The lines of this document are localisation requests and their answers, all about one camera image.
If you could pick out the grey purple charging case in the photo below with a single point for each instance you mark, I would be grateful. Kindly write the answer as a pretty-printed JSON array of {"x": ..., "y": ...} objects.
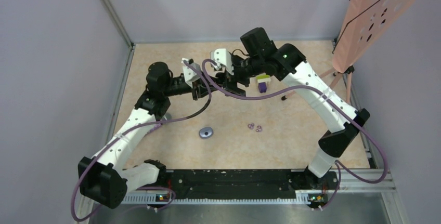
[{"x": 206, "y": 132}]

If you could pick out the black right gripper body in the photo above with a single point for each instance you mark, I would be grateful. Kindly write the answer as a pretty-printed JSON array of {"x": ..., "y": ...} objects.
[{"x": 242, "y": 73}]

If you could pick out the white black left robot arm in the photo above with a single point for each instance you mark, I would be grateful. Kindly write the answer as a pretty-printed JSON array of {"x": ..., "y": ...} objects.
[{"x": 103, "y": 177}]

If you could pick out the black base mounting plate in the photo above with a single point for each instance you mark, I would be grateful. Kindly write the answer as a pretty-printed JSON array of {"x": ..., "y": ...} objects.
[{"x": 243, "y": 184}]

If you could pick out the aluminium frame rail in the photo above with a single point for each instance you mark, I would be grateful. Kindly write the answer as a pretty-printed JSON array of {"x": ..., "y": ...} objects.
[{"x": 360, "y": 181}]

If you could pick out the pink music stand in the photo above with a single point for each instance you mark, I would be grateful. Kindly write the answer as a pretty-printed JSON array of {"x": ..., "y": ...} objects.
[{"x": 365, "y": 21}]

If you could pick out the glossy black charging case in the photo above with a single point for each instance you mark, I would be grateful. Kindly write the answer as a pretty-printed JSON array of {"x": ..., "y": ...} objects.
[{"x": 221, "y": 79}]

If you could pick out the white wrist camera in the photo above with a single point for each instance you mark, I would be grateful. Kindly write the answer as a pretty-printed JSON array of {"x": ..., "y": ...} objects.
[
  {"x": 189, "y": 68},
  {"x": 222, "y": 60}
]

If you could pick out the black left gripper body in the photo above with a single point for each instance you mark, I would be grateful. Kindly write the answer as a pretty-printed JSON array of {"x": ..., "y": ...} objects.
[{"x": 198, "y": 89}]

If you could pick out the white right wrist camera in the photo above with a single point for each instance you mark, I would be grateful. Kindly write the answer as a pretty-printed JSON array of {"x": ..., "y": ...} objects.
[{"x": 222, "y": 60}]

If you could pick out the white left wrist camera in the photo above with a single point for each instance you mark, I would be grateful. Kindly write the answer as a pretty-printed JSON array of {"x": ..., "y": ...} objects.
[{"x": 189, "y": 68}]

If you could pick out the purple glitter microphone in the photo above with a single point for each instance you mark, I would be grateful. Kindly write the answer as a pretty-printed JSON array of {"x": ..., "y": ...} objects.
[{"x": 166, "y": 117}]

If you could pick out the green white purple toy block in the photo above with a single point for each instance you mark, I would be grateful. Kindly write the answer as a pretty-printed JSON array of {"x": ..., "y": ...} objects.
[{"x": 263, "y": 82}]

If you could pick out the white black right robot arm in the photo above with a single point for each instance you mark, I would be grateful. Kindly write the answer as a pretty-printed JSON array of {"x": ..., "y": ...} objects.
[{"x": 289, "y": 66}]

